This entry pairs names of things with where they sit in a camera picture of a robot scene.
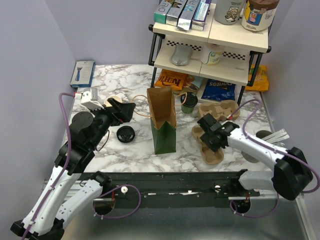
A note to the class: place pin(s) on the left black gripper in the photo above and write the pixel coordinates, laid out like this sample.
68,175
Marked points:
124,111

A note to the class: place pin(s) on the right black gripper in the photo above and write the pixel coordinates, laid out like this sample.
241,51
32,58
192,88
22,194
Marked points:
215,147

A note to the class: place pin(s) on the green paper cup stack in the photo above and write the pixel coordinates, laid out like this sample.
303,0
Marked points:
115,97

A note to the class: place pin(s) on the black plastic lid stack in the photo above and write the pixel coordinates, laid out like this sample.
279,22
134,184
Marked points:
125,134

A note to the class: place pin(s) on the brown pulp cup carrier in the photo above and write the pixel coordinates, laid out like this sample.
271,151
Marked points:
209,157
220,111

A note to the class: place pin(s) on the single green paper cup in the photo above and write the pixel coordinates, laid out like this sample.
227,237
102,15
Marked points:
187,109

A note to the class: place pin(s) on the single black plastic lid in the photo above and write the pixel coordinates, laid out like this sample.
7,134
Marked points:
190,99

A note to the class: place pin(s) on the brown paper bag green side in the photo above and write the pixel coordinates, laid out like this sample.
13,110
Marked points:
163,121

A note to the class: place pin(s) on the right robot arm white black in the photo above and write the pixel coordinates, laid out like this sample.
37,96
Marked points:
288,174

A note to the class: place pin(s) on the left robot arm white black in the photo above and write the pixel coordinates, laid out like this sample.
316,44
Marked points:
52,213

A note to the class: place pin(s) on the blue doritos chips bag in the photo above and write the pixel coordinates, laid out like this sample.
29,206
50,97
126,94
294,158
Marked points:
218,90

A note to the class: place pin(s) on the blue razor package box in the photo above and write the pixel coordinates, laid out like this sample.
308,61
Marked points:
83,74

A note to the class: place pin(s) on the grey cup with straws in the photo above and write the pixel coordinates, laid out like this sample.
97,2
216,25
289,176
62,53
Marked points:
275,138

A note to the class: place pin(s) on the orange kettle chips bag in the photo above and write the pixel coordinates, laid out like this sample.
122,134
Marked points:
173,79

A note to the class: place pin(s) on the yellow snack bag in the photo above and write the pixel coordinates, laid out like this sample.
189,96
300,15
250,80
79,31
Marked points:
261,82

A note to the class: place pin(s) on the white paper roll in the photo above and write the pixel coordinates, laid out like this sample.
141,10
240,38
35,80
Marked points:
211,53

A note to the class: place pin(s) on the cream black tiered shelf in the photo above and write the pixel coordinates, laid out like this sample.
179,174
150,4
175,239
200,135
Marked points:
226,53

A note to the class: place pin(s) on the teal toothpaste box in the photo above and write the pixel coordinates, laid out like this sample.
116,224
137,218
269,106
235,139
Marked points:
160,14

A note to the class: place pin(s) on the silver blue toothpaste box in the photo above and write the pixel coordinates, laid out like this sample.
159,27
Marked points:
185,19

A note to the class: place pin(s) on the white blue toothpaste box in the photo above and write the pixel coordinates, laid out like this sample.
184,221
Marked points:
200,16

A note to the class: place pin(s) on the grey cartoon mug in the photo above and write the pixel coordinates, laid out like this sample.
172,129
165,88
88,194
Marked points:
227,12

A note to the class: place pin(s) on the white cartoon canister brown lid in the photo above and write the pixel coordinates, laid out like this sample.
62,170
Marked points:
258,15

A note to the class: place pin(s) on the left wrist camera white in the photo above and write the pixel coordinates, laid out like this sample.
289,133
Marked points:
89,99

